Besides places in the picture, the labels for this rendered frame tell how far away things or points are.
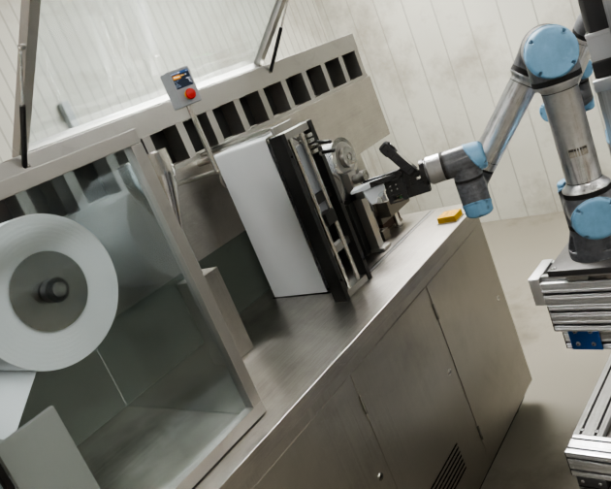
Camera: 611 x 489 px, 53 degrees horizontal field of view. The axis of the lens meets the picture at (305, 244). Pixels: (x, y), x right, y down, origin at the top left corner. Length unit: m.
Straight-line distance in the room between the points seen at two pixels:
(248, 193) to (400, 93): 3.08
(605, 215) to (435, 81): 3.26
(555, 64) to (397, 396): 0.97
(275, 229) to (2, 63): 1.97
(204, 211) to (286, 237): 0.31
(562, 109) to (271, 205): 0.91
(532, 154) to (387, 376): 3.11
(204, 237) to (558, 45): 1.22
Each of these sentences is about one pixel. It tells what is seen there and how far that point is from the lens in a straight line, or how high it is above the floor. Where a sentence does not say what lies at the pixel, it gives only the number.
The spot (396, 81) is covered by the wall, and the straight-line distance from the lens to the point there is 4.97.
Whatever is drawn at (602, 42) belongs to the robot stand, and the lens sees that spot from 1.96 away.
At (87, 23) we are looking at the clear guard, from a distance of 1.76.
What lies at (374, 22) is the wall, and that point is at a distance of 4.97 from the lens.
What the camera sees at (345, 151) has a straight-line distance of 2.19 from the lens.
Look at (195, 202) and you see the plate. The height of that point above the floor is 1.32.
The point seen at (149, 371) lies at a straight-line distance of 1.29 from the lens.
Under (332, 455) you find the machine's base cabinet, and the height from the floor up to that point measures 0.70.
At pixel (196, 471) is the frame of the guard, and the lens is 1.37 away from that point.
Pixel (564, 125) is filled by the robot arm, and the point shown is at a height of 1.23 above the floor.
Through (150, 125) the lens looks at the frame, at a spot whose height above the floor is 1.60.
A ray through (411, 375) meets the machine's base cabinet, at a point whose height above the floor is 0.64.
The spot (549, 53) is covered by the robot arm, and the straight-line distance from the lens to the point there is 1.58.
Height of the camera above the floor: 1.58
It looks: 15 degrees down
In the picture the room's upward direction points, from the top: 22 degrees counter-clockwise
